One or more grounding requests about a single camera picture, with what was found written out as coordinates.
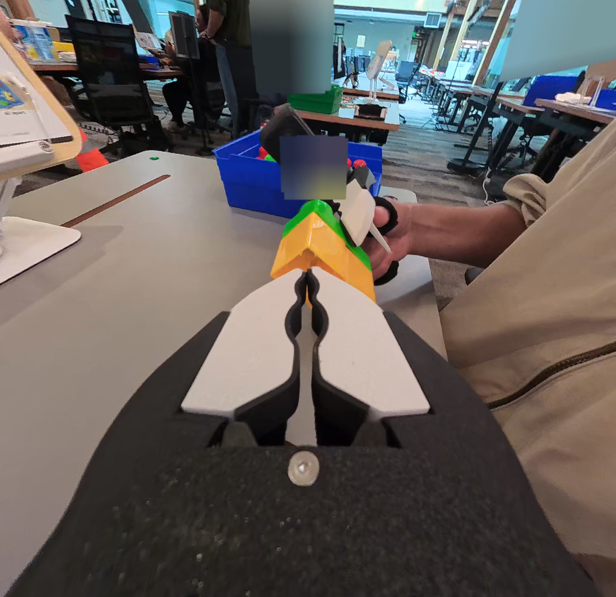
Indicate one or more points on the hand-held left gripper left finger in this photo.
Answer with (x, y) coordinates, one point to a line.
(241, 361)

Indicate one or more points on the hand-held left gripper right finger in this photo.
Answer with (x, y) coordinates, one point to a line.
(375, 361)

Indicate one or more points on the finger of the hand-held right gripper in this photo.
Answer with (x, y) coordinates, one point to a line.
(364, 217)

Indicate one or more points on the green double toy block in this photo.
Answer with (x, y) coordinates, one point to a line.
(313, 214)

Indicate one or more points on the yellow toy block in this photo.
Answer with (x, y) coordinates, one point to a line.
(346, 270)
(294, 251)

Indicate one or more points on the blue plastic bin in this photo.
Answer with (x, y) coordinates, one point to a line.
(549, 89)
(245, 179)

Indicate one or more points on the person's right forearm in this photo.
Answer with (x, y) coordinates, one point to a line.
(472, 233)

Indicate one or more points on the pile of colourful toy blocks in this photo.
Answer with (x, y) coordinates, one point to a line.
(265, 155)

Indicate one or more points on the person's right hand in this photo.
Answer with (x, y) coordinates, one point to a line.
(406, 231)

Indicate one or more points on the green crate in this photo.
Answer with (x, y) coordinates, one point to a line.
(313, 102)

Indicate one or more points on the black floor lamp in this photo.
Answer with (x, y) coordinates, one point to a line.
(486, 106)

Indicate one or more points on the person's beige jacket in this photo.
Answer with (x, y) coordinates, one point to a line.
(539, 318)

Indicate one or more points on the black office chair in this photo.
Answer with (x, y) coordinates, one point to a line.
(111, 78)

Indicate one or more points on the orange traffic cone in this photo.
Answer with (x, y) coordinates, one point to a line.
(91, 157)

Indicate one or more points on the wooden clipboard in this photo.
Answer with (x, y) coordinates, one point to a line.
(69, 135)

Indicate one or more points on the white document stand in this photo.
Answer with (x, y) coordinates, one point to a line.
(29, 246)

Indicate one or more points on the printed instruction sheet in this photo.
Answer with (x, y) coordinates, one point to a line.
(19, 106)

